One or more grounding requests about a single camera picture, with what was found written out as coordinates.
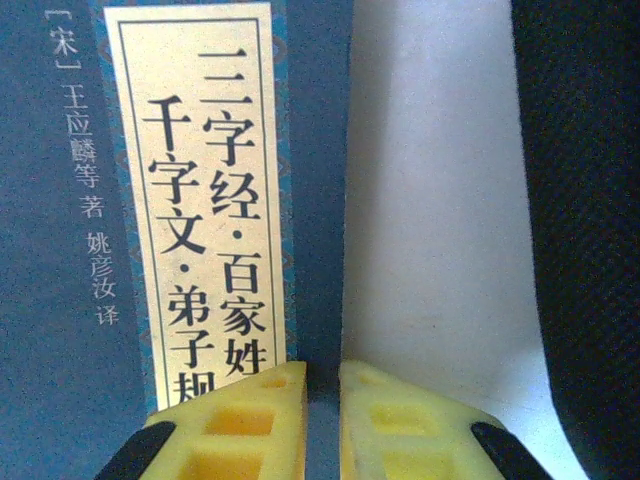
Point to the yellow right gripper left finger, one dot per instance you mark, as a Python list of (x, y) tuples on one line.
[(240, 450)]

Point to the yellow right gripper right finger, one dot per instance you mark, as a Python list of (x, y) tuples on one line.
[(400, 450)]

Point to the dark teal Chinese classics book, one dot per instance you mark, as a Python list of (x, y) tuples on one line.
[(65, 250)]

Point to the black fabric backpack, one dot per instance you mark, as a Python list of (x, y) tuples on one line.
[(590, 225)]

